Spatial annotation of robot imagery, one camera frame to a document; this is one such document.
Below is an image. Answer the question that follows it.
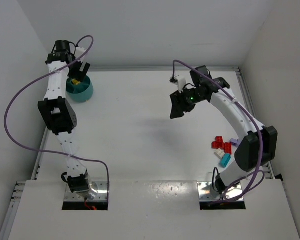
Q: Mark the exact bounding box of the yellow lego brick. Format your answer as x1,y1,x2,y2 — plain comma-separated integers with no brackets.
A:
71,79,81,86

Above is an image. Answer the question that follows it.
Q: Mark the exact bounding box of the red curved lego brick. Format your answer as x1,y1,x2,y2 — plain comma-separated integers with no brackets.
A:
211,141,223,149

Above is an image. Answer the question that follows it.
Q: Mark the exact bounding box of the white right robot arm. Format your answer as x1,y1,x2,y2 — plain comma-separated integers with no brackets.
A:
169,66,278,194

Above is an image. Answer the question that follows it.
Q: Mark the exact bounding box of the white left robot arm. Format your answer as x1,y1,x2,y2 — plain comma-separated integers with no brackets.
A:
38,40,92,197

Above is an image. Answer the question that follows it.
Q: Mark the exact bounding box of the teal divided round container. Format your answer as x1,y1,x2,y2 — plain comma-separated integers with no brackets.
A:
66,76,94,103

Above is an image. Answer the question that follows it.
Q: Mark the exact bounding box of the red square lego brick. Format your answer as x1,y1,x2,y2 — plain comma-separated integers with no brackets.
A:
215,136,224,143

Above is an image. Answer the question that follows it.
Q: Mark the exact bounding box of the white square lego brick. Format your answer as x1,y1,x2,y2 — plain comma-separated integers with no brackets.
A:
214,148,225,159

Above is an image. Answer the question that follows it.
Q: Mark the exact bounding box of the red long lego brick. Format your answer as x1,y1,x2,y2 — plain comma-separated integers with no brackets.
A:
220,142,233,155

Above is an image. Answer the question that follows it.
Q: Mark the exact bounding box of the lilac lego brick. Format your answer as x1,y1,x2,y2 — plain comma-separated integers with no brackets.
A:
229,138,240,147

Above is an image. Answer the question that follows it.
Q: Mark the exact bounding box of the teal long lego brick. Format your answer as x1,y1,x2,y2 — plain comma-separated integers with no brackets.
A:
219,153,232,168

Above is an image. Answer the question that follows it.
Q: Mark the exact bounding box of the aluminium frame rail back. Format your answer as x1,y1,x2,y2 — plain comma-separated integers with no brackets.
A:
89,66,241,73

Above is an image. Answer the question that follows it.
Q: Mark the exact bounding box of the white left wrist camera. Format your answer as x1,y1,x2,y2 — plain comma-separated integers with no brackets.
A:
74,46,86,59

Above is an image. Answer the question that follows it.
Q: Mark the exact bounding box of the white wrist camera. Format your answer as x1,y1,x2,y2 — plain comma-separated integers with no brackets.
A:
74,46,86,59
169,74,187,93

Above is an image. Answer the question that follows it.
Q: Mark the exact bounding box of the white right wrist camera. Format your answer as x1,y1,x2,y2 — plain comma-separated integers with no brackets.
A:
169,74,187,93

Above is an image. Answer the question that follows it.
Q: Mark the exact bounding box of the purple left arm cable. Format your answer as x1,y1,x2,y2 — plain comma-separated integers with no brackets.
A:
4,35,110,201

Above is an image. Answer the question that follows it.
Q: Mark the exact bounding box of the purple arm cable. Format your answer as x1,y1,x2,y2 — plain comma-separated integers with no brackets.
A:
4,35,110,201
171,59,266,207

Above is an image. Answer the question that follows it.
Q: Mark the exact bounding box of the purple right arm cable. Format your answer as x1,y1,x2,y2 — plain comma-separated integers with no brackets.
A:
171,59,266,207

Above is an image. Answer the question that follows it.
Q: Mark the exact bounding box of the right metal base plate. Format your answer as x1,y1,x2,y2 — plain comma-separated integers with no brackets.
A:
197,181,243,203

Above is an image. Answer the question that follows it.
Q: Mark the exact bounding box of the metal base plate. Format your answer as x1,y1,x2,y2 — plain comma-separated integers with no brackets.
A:
63,181,108,203
197,181,243,203

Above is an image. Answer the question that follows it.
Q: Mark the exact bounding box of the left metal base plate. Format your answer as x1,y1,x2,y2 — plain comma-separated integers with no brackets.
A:
63,181,108,203

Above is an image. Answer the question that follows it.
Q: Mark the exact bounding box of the aluminium frame rail left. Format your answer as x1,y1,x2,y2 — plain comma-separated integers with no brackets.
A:
0,129,50,240

